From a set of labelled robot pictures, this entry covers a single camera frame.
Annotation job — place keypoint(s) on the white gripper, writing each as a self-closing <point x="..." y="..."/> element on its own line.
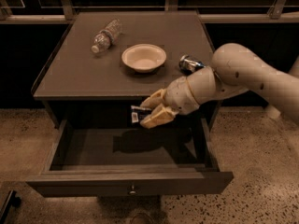
<point x="177" y="94"/>

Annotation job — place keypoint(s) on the dark blue rxbar wrapper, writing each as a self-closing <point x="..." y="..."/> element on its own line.
<point x="138" y="113"/>

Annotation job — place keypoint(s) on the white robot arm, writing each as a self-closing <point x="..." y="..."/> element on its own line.
<point x="234" y="69"/>

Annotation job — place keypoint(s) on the open grey top drawer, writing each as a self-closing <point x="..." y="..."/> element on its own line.
<point x="94" y="160"/>

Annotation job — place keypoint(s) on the small metal drawer knob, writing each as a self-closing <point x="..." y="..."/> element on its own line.
<point x="132" y="190"/>

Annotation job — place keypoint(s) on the white paper bowl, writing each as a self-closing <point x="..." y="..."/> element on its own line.
<point x="143" y="58"/>

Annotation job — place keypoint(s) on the blue silver soda can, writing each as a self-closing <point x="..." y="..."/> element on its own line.
<point x="189" y="64"/>

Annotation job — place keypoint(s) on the grey wooden cabinet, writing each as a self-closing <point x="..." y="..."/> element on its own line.
<point x="78" y="74"/>

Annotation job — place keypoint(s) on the clear plastic water bottle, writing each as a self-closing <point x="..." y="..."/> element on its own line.
<point x="107" y="36"/>

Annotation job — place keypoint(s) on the black object on floor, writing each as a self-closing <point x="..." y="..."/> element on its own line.
<point x="12" y="200"/>

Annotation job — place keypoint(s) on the metal railing frame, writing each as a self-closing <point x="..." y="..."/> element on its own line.
<point x="209" y="11"/>

